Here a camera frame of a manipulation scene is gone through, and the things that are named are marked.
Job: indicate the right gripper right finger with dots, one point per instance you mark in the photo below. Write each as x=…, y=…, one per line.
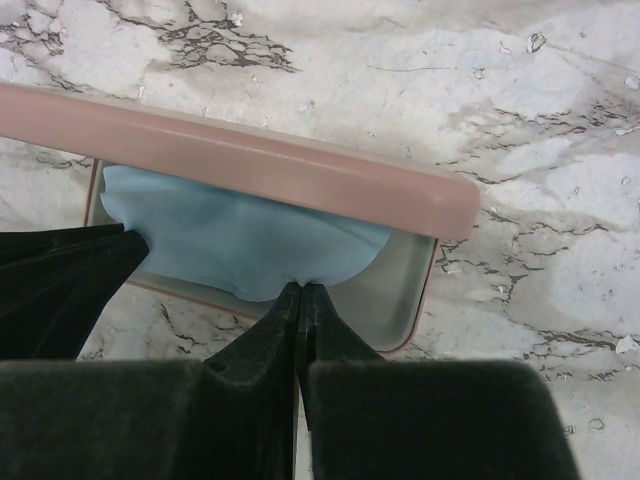
x=371, y=418

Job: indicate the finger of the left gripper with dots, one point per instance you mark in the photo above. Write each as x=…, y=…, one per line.
x=56, y=283

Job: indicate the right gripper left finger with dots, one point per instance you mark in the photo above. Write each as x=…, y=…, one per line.
x=232, y=416

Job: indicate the pink glasses case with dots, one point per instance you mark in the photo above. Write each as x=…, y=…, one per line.
x=420, y=203

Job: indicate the light blue cleaning cloth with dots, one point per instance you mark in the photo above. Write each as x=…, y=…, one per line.
x=248, y=246

